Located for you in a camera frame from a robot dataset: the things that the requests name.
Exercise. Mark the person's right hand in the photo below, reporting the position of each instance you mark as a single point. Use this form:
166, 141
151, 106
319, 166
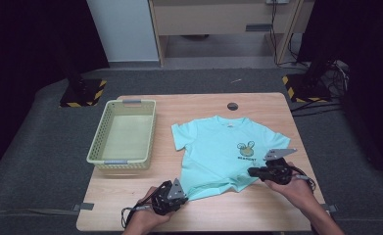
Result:
293, 192

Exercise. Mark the pale green plastic basket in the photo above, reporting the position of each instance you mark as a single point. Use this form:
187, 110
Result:
127, 137

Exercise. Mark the white panel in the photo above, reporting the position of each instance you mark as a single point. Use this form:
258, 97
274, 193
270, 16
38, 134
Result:
123, 29

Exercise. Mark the grey tape strip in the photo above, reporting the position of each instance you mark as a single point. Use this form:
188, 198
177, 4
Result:
331, 208
84, 206

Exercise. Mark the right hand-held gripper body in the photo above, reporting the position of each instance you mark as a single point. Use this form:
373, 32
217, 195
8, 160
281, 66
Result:
277, 171

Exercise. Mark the light blue t-shirt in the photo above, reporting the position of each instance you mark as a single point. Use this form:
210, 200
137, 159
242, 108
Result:
218, 153

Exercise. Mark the black stand with striped base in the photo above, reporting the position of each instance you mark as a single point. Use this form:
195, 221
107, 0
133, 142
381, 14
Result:
81, 93
306, 88

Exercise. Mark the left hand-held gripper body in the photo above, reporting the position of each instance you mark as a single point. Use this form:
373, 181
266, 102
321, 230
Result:
169, 197

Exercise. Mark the person's left hand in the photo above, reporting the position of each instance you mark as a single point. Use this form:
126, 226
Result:
146, 217

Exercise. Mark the light wooden desk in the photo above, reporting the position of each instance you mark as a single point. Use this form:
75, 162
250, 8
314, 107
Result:
218, 16

